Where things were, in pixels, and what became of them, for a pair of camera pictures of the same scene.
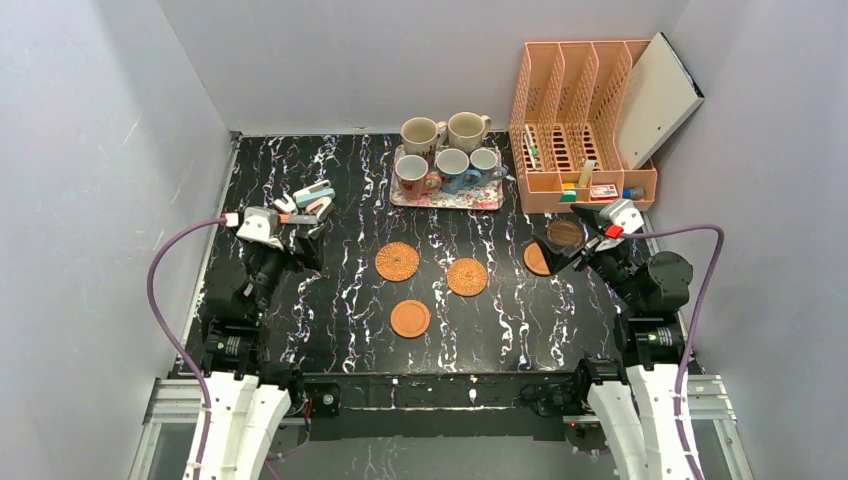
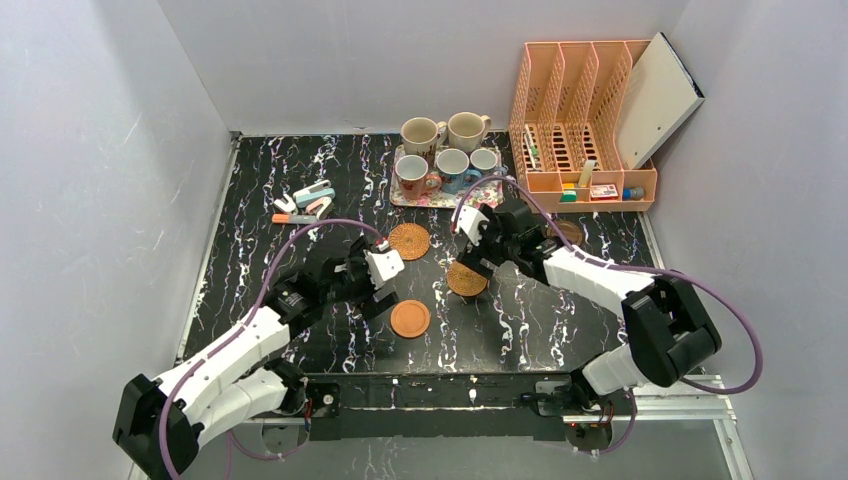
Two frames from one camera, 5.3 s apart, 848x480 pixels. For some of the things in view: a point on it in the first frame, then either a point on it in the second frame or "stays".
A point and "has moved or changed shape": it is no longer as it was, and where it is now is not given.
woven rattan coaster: x=397 y=261 has moved or changed shape
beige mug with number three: x=467 y=130 stays
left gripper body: x=303 y=237 -> x=366 y=283
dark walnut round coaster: x=564 y=232 stays
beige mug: x=422 y=136 stays
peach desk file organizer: x=572 y=130 stays
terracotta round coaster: x=410 y=318 stays
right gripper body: x=585 y=242 -> x=482 y=248
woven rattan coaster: x=467 y=277 stays
